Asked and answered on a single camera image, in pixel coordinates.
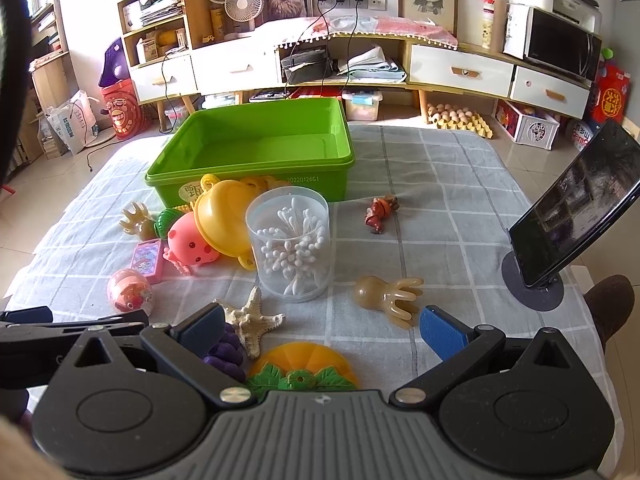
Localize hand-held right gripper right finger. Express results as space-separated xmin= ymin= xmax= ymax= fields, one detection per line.
xmin=390 ymin=305 xmax=581 ymax=409

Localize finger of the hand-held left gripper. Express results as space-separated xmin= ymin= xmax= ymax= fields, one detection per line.
xmin=0 ymin=310 xmax=151 ymax=347
xmin=0 ymin=306 xmax=55 ymax=325

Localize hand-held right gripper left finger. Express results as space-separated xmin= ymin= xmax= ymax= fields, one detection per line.
xmin=59 ymin=304 xmax=258 ymax=409

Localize white hair claw clip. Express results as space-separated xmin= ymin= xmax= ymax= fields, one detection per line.
xmin=215 ymin=286 xmax=286 ymax=360

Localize pink clear capsule ball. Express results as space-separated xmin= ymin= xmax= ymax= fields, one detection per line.
xmin=106 ymin=268 xmax=153 ymax=316

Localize amber rubber octopus toy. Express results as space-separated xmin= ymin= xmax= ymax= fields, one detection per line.
xmin=355 ymin=276 xmax=425 ymax=330
xmin=119 ymin=201 xmax=157 ymax=242

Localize pink eraser box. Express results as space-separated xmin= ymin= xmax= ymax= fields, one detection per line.
xmin=128 ymin=239 xmax=164 ymax=285

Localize pink octopus toy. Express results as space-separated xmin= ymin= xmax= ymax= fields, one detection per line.
xmin=162 ymin=211 xmax=221 ymax=277

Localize clear cotton swab jar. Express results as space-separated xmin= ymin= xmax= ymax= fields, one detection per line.
xmin=245 ymin=186 xmax=332 ymax=303

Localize green plastic bin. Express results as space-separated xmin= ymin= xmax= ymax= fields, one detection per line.
xmin=145 ymin=97 xmax=357 ymax=211

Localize purple toy grapes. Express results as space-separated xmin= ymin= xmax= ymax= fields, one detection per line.
xmin=202 ymin=322 xmax=246 ymax=381

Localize grey checked blanket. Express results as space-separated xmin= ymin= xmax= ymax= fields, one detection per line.
xmin=0 ymin=122 xmax=618 ymax=411

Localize grey round phone stand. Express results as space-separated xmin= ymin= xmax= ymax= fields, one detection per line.
xmin=501 ymin=252 xmax=565 ymax=312

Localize orange toy fruit with leaves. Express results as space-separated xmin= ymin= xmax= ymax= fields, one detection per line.
xmin=245 ymin=342 xmax=360 ymax=392

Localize yellow toy pot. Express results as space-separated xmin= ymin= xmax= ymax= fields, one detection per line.
xmin=194 ymin=174 xmax=258 ymax=270

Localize green yellow toy corn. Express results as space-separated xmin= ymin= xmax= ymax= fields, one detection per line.
xmin=153 ymin=200 xmax=198 ymax=238

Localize red brown crab toy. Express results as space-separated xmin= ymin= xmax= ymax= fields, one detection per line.
xmin=364 ymin=195 xmax=401 ymax=235

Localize person's brown clad leg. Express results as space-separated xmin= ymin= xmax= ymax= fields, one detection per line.
xmin=584 ymin=275 xmax=636 ymax=356

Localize black smartphone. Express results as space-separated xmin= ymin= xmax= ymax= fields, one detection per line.
xmin=509 ymin=120 xmax=640 ymax=288

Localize white plastic bag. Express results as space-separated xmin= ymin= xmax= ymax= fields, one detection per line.
xmin=46 ymin=90 xmax=98 ymax=157

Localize tray of eggs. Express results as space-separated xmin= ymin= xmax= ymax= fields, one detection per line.
xmin=425 ymin=102 xmax=496 ymax=140

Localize cardboard boxes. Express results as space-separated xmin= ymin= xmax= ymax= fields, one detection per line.
xmin=29 ymin=52 xmax=68 ymax=158

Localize red printed bucket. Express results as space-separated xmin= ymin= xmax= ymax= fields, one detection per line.
xmin=100 ymin=80 xmax=151 ymax=141

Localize white printed crate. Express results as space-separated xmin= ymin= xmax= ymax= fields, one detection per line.
xmin=495 ymin=100 xmax=561 ymax=151

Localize dark blurred object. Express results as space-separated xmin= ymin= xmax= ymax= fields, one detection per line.
xmin=0 ymin=0 xmax=33 ymax=186

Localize white cabinet drawer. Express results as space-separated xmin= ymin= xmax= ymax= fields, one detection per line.
xmin=510 ymin=66 xmax=591 ymax=120
xmin=192 ymin=42 xmax=281 ymax=96
xmin=407 ymin=45 xmax=516 ymax=98
xmin=131 ymin=55 xmax=196 ymax=103

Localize purple plastic toy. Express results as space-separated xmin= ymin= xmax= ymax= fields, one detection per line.
xmin=97 ymin=37 xmax=132 ymax=88

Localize wooden white cabinet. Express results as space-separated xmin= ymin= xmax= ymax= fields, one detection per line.
xmin=117 ymin=0 xmax=603 ymax=133

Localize folded light cloths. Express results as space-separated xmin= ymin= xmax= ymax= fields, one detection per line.
xmin=337 ymin=46 xmax=407 ymax=83

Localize black grey bag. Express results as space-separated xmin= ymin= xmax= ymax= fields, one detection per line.
xmin=280 ymin=47 xmax=331 ymax=85

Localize red gift box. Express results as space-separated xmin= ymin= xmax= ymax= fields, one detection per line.
xmin=590 ymin=65 xmax=632 ymax=126

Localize pink fringed cloth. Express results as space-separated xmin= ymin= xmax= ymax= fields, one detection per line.
xmin=260 ymin=14 xmax=458 ymax=51

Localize black microwave oven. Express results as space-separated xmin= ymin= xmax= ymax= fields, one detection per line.
xmin=502 ymin=2 xmax=603 ymax=81

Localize tall white canister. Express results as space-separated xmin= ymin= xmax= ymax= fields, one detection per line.
xmin=481 ymin=0 xmax=501 ymax=50

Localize stack of papers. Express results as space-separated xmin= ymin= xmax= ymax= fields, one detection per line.
xmin=137 ymin=0 xmax=183 ymax=28

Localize small white fan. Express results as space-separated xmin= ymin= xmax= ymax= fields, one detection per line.
xmin=224 ymin=0 xmax=265 ymax=41

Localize black floor cable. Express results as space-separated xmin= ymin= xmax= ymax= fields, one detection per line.
xmin=86 ymin=105 xmax=117 ymax=174

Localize black power cable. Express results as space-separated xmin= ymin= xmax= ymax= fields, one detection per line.
xmin=342 ymin=2 xmax=363 ymax=93
xmin=284 ymin=2 xmax=328 ymax=97

